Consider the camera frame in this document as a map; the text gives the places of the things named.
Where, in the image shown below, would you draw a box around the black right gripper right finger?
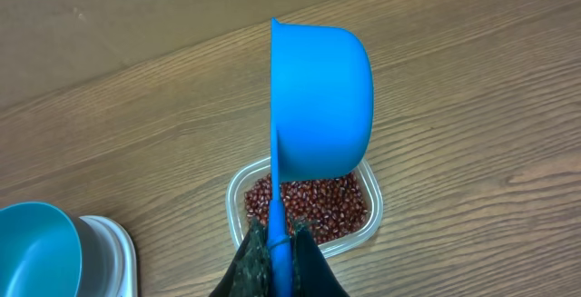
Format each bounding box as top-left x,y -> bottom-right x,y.
291,222 -> 349,297

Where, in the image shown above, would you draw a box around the clear plastic bean container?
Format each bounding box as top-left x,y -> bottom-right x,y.
226,157 -> 384,258

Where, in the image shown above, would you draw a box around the blue plastic measuring scoop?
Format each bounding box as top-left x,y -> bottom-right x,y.
267,19 -> 374,296

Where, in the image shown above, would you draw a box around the teal plastic bowl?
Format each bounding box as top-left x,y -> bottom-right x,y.
1,202 -> 82,297

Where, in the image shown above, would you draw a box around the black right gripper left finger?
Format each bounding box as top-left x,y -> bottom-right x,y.
210,218 -> 271,297

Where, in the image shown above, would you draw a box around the white digital kitchen scale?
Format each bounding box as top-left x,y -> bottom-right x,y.
73,215 -> 139,297

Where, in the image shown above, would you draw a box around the red adzuki beans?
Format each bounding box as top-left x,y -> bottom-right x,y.
243,172 -> 369,245

